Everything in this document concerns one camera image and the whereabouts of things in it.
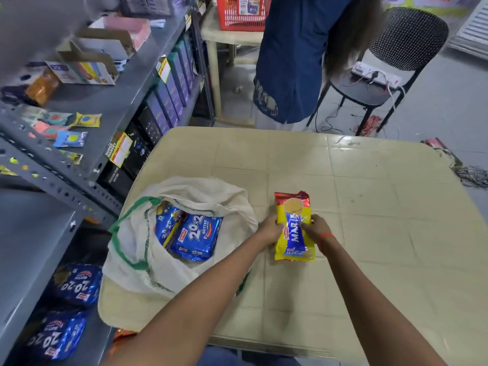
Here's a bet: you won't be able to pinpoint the person's blue trousers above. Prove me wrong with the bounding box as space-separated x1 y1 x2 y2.
196 345 302 366

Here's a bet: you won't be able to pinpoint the pink printed booklet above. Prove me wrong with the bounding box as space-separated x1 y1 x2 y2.
420 137 464 169

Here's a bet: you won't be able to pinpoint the black mesh chair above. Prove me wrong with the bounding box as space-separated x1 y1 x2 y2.
306 6 450 136

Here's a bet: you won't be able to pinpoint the plain cardboard display box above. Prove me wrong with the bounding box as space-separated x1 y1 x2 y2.
73 28 136 60

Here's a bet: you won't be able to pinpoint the pink cardboard display box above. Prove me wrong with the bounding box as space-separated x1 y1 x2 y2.
89 15 152 50

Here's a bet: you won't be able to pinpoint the large blue biscuit packet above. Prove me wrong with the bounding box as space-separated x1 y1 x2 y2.
169 213 223 262

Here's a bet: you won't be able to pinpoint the person's right hand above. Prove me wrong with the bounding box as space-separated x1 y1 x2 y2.
300 214 335 253

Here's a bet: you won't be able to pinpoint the white louvred panel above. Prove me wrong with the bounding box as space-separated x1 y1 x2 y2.
448 0 488 50

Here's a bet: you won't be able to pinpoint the red plastic basket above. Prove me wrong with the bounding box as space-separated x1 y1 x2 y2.
216 0 272 32

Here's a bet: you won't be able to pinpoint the teal sachet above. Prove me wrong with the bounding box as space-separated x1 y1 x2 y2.
41 112 73 126

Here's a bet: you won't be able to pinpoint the shiny blue biscuit packet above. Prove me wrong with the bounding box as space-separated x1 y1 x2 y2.
25 310 88 361
49 263 103 308

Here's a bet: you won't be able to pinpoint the person's left hand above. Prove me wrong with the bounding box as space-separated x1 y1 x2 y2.
256 212 286 247

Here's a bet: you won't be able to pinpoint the small yellow sachet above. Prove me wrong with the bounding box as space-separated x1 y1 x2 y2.
60 150 84 165

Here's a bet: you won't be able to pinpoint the person's right forearm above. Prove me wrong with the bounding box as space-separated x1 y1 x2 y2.
320 237 449 366

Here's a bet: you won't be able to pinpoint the blue sachet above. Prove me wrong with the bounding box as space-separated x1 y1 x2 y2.
53 130 88 148

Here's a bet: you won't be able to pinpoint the cream plastic table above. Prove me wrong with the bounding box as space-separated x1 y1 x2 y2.
201 5 264 127

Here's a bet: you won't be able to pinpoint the grey wire bundle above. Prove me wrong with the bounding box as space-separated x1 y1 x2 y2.
453 165 488 189

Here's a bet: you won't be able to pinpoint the white cloth bag green trim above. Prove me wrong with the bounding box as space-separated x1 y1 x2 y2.
102 177 259 298

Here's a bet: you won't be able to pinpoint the blue biscuit packet yellow edge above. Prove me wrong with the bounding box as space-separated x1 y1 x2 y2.
155 203 186 249

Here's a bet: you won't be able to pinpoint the pink sachet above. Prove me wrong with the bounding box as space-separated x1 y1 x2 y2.
28 121 68 140

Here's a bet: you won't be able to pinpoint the row of dark blue boxes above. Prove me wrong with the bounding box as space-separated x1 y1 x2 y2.
97 33 200 199

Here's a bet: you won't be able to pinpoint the person's left forearm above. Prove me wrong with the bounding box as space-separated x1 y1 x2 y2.
102 235 276 366

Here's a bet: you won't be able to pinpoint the grey metal shelf rack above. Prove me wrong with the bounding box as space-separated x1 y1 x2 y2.
0 0 215 366

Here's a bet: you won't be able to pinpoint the orange snack packet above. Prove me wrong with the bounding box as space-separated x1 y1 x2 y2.
24 68 62 107

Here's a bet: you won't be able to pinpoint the white power strip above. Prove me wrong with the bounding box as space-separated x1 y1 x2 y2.
351 61 403 88

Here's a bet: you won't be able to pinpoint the yellow shelf price label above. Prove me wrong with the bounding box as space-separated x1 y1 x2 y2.
157 56 172 84
109 132 133 168

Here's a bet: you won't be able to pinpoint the dark boxes stack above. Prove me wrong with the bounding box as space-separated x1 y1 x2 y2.
118 0 184 18

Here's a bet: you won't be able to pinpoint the red cable bundle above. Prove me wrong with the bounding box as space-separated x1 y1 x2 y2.
354 115 384 137

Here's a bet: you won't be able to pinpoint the red thread bracelet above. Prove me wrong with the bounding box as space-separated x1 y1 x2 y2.
318 233 337 256

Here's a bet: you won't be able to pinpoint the white cardboard display box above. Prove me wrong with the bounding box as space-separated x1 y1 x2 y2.
45 41 120 86

